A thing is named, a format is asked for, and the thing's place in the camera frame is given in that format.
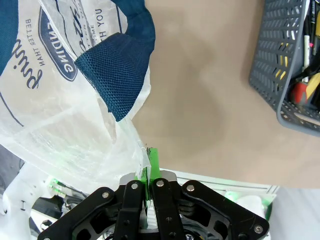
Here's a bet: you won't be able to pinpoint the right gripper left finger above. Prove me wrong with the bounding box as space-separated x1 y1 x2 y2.
37 159 150 240

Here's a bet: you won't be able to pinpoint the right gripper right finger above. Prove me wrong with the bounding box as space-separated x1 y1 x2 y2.
148 147 271 240

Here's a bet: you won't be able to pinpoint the translucent shopping bag blue handles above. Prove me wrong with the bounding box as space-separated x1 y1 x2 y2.
0 0 157 200

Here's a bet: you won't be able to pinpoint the black device under table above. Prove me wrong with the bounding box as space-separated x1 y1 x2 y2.
29 196 67 235

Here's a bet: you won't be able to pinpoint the white base with green light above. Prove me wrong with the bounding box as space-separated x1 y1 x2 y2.
223 191 272 221

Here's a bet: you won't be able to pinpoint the grey perforated plastic basket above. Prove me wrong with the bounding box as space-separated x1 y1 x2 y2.
248 0 320 138

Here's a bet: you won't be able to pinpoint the tan yellow block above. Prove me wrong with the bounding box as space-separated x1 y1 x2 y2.
306 72 320 101

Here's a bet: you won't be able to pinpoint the white marker pen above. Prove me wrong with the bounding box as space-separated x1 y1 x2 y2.
301 34 311 84

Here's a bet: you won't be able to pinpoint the black marker pen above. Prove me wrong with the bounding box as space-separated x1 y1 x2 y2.
309 0 320 55

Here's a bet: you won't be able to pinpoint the red handled tool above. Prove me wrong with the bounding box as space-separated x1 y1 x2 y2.
289 81 314 106

